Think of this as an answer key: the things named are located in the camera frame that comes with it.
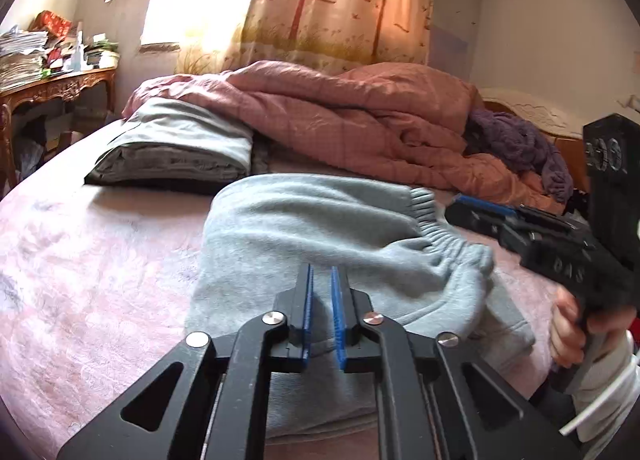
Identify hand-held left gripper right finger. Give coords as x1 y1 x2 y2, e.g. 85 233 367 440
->
329 264 583 460

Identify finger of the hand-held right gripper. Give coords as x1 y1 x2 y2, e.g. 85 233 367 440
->
454 194 523 221
444 202 526 247

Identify person's right forearm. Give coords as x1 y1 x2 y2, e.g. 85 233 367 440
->
570 335 640 451

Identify pink checked quilt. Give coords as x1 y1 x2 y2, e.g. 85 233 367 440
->
122 60 566 215

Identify stack of books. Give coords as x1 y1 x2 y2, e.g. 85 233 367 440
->
84 34 121 71

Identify white cable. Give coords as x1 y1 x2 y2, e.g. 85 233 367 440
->
559 355 640 437

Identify purple fuzzy blanket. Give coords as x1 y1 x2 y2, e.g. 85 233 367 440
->
465 107 574 204

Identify stack of papers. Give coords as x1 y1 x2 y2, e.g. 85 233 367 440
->
0 26 49 91

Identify grey sweat pants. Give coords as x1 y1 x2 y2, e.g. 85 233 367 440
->
185 175 537 441

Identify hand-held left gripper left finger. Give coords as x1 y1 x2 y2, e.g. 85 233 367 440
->
57 263 315 460

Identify carved wooden desk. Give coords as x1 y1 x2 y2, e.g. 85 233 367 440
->
0 66 119 187

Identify cream carved headboard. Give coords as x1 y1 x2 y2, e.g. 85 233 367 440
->
479 87 592 191

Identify light grey folded garment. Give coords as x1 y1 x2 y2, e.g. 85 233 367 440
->
106 98 254 177

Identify red box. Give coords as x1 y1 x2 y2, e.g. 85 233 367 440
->
34 10 74 36

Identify person's right hand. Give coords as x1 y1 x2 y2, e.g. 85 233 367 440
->
549 286 640 370

